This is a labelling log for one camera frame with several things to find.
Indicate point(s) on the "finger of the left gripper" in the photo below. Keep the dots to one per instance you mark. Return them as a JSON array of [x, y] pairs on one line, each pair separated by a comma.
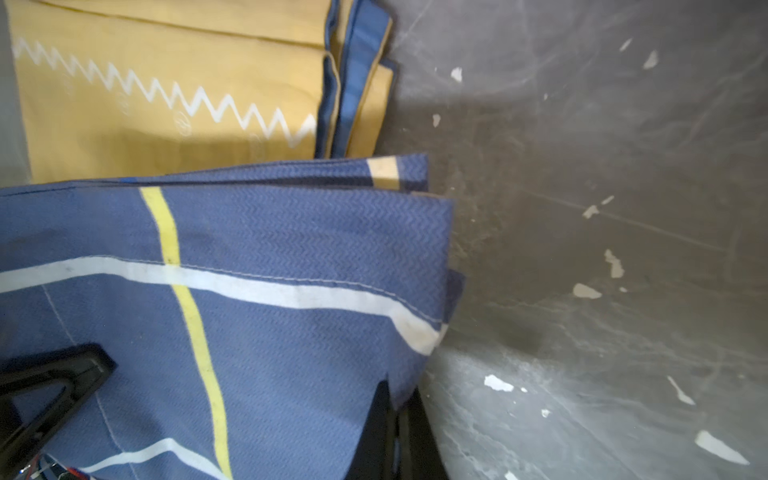
[[39, 394]]

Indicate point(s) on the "tan zigzag pillowcase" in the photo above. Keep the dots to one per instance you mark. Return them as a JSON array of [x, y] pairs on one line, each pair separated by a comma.
[[142, 88]]

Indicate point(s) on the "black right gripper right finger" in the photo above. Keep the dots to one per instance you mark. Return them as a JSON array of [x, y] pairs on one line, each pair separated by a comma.
[[419, 457]]

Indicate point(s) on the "navy blue striped pillowcase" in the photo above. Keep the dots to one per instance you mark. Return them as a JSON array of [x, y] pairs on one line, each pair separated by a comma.
[[252, 311]]

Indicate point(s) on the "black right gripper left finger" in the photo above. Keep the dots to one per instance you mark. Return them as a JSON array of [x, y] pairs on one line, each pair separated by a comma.
[[374, 458]]

